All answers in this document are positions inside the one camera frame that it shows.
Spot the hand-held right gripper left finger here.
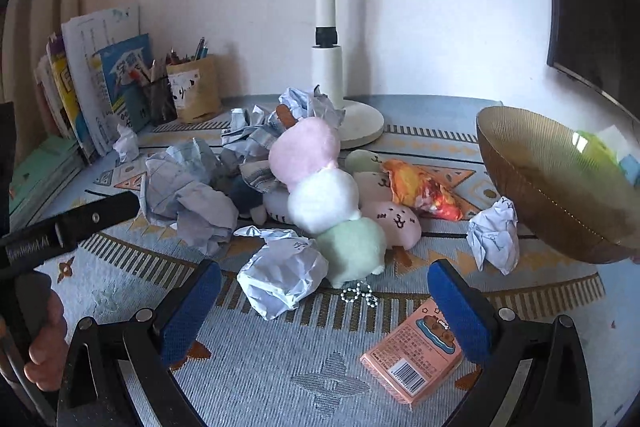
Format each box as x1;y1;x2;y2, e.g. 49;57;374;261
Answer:
56;259;223;427

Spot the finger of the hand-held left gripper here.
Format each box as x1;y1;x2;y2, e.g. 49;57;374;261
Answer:
0;192;142;280

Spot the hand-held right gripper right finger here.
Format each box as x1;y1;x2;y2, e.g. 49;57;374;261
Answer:
427;258;593;427

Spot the pink snack packet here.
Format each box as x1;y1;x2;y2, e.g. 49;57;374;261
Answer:
360;298;463;405

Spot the white paper ball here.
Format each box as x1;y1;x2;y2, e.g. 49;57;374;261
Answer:
467;197;521;275

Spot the dango plush with faces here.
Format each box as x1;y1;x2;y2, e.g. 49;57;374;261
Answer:
345;149;423;253

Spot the pile of papers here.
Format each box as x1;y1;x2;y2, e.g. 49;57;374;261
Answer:
112;84;346;320

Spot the orange snack packet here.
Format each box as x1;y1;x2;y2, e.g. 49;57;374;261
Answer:
381;159;465;222

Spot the white cat plush blue body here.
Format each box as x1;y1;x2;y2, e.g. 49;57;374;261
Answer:
227;167;301;228

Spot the brown woven bowl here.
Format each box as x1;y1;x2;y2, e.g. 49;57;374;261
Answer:
475;106;640;265

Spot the pink white green dango plush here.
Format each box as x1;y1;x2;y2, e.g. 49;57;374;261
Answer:
267;104;388;308

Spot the person's left hand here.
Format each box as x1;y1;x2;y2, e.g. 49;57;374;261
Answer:
24;291;70;393

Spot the stack of green booklets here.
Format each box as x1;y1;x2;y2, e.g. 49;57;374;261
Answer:
9;134;87;230

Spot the blue patterned woven table mat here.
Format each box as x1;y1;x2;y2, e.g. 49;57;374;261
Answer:
30;94;640;427

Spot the black mesh pen holder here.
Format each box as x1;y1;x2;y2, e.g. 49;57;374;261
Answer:
141;77;178;126

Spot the row of standing books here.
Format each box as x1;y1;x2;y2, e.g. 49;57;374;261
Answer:
32;3;155;160

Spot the cardboard pen holder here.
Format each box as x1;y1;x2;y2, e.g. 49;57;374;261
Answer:
165;53;223;124

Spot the green and white packet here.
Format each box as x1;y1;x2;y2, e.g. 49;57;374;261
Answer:
572;129;621;165

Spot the white desk lamp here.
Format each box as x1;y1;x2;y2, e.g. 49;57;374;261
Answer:
310;0;386;150

